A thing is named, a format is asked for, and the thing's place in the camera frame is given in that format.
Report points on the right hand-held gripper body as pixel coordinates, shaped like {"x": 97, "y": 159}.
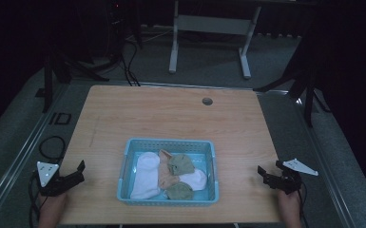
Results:
{"x": 286, "y": 183}

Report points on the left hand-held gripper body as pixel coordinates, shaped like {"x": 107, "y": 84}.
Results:
{"x": 47, "y": 172}

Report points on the person's right hand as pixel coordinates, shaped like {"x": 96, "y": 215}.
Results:
{"x": 289, "y": 202}

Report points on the person's left hand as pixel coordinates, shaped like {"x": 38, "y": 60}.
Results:
{"x": 53, "y": 204}

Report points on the long white sock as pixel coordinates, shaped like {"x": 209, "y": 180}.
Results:
{"x": 145, "y": 177}

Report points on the short white sock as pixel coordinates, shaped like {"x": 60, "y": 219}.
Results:
{"x": 196, "y": 180}

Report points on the black metal stand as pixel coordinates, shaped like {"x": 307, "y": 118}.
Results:
{"x": 47, "y": 88}
{"x": 309, "y": 101}

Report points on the green sock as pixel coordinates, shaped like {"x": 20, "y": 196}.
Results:
{"x": 181, "y": 164}
{"x": 180, "y": 191}

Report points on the peach sock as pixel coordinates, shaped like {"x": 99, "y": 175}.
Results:
{"x": 164, "y": 175}

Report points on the light blue plastic basket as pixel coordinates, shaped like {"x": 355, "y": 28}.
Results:
{"x": 171, "y": 145}

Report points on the black square floor frame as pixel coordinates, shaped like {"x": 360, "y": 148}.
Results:
{"x": 55, "y": 118}

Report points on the white metal desk frame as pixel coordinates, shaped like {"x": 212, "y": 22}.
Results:
{"x": 214, "y": 24}

